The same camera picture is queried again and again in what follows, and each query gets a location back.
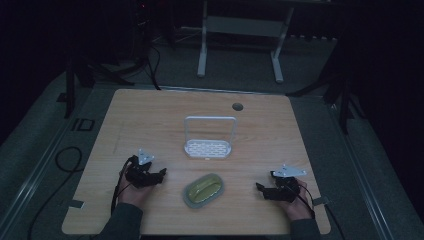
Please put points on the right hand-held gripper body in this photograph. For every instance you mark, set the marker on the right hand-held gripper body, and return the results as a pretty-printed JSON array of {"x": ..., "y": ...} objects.
[{"x": 285, "y": 191}]

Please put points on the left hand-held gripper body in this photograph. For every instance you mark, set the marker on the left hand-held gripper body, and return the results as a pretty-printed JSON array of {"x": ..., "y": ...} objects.
[{"x": 140, "y": 176}]

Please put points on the person's left hand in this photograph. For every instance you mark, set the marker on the person's left hand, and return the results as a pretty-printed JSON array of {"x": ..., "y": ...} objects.
[{"x": 133, "y": 196}]

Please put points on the person's right hand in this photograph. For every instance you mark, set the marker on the person's right hand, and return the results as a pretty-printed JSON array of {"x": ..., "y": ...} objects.
[{"x": 299, "y": 210}]

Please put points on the grey tape piece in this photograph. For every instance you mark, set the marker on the grey tape piece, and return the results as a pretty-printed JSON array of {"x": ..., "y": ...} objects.
[
  {"x": 76, "y": 203},
  {"x": 320, "y": 201}
]

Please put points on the round grey table grommet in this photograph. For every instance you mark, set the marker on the round grey table grommet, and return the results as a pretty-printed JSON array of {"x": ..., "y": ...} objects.
[{"x": 237, "y": 107}]

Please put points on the black tripod stand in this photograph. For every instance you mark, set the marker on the black tripod stand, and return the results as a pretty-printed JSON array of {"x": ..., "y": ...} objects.
[
  {"x": 70, "y": 93},
  {"x": 343, "y": 106}
]

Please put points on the aluminium floor rail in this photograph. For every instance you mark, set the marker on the aluminium floor rail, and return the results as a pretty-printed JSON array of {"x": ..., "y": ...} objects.
[
  {"x": 30, "y": 186},
  {"x": 370, "y": 200}
]

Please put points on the white metal stand frame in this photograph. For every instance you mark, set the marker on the white metal stand frame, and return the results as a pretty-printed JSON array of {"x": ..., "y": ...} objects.
[{"x": 203, "y": 50}]

